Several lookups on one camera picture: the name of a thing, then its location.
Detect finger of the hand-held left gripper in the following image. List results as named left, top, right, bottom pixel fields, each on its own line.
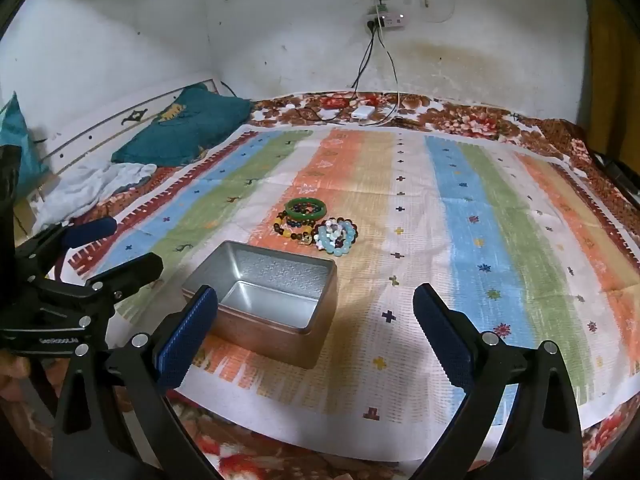
left=35, top=252, right=165, bottom=311
left=12, top=216, right=118, bottom=281

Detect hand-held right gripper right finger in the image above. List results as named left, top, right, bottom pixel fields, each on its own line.
left=412, top=282, right=583, bottom=480

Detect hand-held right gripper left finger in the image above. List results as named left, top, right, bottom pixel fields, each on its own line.
left=52, top=285, right=221, bottom=480

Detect silver metal tin box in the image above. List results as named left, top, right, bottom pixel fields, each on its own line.
left=181, top=240, right=338, bottom=370

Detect brown and yellow bead bracelet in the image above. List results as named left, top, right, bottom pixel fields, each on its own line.
left=273, top=212, right=321, bottom=247

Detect light blue bead bracelet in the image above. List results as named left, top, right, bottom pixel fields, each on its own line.
left=314, top=225, right=360, bottom=257

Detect white and brown bead bracelet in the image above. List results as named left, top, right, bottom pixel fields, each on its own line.
left=322, top=217, right=357, bottom=242

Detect green bangle bracelet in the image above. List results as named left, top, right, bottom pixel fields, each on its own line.
left=284, top=198, right=328, bottom=221

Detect person's left hand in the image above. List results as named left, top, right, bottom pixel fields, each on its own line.
left=0, top=355, right=36, bottom=403

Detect white cloth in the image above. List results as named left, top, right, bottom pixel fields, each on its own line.
left=32, top=162, right=158, bottom=231

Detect white headboard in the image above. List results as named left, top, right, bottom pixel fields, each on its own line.
left=12, top=77, right=223, bottom=221

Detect striped colourful mat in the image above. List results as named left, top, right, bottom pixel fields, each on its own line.
left=65, top=127, right=640, bottom=461

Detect plain teal pillow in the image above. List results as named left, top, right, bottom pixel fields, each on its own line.
left=0, top=91, right=51, bottom=196

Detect teal folded cloth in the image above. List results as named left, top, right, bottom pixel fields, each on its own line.
left=111, top=84, right=253, bottom=167

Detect colourful striped blanket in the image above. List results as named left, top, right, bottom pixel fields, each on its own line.
left=0, top=91, right=640, bottom=480

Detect yellow wooden cabinet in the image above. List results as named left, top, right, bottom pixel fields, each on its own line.
left=586, top=0, right=640, bottom=171

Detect white power strip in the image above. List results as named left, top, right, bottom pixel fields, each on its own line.
left=366, top=11, right=407, bottom=30

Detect white cable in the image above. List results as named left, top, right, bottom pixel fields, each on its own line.
left=372, top=0, right=402, bottom=123

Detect black cable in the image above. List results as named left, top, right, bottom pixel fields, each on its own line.
left=280, top=25, right=401, bottom=123

